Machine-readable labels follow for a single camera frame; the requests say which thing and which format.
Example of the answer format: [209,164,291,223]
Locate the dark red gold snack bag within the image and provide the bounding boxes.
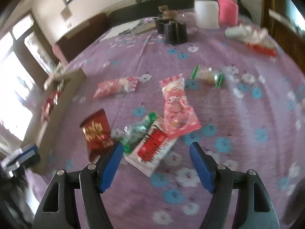
[80,109,114,162]

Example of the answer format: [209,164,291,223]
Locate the green clear candy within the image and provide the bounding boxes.
[119,111,158,154]

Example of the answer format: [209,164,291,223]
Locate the red white snack sachet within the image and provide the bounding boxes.
[125,117,177,177]

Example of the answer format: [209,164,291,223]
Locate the pink My Melody candy bag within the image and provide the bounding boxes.
[159,73,202,139]

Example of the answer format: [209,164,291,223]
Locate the pink Hello Kitty snack bag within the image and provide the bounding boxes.
[94,77,139,98]

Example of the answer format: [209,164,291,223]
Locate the green cake snack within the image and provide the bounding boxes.
[190,65,224,88]

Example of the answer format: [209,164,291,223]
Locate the red snack packets in box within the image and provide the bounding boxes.
[41,91,62,122]

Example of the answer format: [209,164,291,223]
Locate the cardboard box tray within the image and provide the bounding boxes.
[35,68,86,172]

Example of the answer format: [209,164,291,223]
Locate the purple floral tablecloth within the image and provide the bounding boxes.
[28,13,304,228]

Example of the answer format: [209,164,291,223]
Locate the brown armchair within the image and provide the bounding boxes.
[52,12,109,66]

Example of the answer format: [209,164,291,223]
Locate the white paper pad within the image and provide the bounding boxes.
[98,20,141,41]

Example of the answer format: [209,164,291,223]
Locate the black pot figurine near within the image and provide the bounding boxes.
[163,10,187,45]

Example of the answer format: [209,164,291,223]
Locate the black pot figurine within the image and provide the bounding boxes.
[163,10,187,45]
[155,5,169,35]

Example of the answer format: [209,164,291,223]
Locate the small colourful booklet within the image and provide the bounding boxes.
[131,21,156,36]

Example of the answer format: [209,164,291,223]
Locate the white plastic jar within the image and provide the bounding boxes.
[194,0,219,30]

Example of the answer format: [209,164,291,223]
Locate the pink water bottle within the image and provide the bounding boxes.
[217,0,239,26]

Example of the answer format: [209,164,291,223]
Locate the black pot figurine far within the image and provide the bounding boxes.
[155,5,169,35]

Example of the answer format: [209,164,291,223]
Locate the black sofa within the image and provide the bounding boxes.
[104,0,251,29]

